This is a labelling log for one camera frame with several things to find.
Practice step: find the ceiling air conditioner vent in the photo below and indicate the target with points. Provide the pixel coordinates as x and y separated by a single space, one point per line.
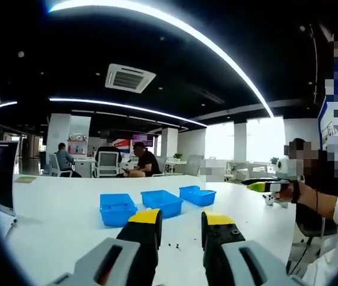
130 79

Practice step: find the silver laptop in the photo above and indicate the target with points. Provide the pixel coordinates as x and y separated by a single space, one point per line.
3 172

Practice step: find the white blue display board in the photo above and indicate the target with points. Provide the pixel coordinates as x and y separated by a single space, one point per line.
323 125

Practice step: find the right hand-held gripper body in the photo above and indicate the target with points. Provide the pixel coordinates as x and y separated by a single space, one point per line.
282 168

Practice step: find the black desk monitor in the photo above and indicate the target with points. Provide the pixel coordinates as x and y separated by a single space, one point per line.
286 149

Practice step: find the white mesh office chair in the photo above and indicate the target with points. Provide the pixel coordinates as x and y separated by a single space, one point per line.
107 162

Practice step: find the curved ceiling light strip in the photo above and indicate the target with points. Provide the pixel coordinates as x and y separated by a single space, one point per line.
121 105

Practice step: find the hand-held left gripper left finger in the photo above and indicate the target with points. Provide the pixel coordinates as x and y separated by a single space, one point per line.
112 262

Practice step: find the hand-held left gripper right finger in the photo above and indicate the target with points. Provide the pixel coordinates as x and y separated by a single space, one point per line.
246 262

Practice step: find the white display pillar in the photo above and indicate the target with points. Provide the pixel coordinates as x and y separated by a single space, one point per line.
57 131

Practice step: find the potted green plant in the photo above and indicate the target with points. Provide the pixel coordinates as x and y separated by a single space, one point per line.
178 156
273 160

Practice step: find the short ceiling light strip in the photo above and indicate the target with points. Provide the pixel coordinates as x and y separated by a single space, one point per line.
4 105

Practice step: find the colourful display shelf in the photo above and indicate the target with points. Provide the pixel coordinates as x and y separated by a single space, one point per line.
77 146

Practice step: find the person's right hand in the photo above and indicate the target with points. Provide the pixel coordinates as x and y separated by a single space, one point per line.
286 195

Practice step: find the blue plastic bin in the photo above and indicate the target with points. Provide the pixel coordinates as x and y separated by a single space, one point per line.
117 210
197 196
161 202

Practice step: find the black wristband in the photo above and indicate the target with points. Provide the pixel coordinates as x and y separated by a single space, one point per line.
295 192

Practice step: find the purple wall screen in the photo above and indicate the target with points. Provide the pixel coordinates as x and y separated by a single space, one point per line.
142 140

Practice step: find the long curved ceiling light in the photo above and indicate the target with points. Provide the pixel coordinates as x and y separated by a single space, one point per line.
187 24

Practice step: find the white handheld controller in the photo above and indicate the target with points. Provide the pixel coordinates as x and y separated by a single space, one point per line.
268 199

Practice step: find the colourful paper sheet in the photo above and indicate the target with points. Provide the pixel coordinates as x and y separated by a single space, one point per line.
24 179

